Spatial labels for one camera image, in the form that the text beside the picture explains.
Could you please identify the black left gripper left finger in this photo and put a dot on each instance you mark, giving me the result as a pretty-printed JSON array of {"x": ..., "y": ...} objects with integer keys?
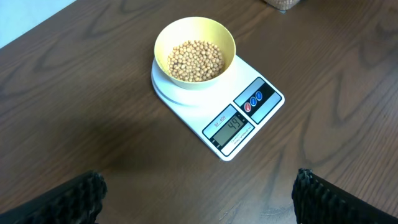
[{"x": 79, "y": 200}]

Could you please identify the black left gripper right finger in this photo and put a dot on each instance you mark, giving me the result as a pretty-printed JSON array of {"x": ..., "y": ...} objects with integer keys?
[{"x": 317, "y": 201}]

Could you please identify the white digital kitchen scale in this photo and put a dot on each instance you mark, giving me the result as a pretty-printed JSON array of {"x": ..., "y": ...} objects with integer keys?
[{"x": 227, "y": 115}]

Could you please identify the soybeans in yellow bowl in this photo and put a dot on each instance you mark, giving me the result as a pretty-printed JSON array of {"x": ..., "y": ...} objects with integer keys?
[{"x": 195, "y": 61}]

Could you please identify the yellow bowl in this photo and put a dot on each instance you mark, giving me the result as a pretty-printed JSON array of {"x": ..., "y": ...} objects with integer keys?
[{"x": 196, "y": 28}]

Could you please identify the clear plastic container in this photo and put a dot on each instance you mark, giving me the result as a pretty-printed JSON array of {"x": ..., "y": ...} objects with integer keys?
[{"x": 282, "y": 5}]

